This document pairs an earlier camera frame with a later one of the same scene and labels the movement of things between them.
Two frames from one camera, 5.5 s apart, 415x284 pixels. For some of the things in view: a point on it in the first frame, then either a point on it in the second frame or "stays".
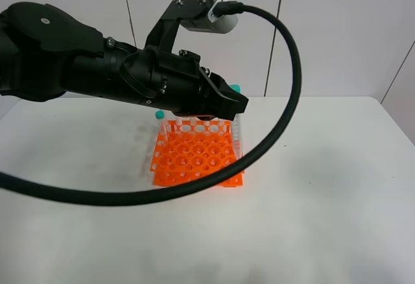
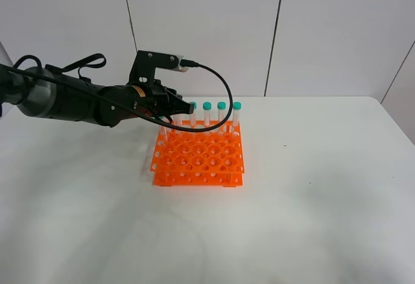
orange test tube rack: x=187 y=152 stays
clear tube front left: x=160 y=115 stays
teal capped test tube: x=237 y=129 to x=177 y=120
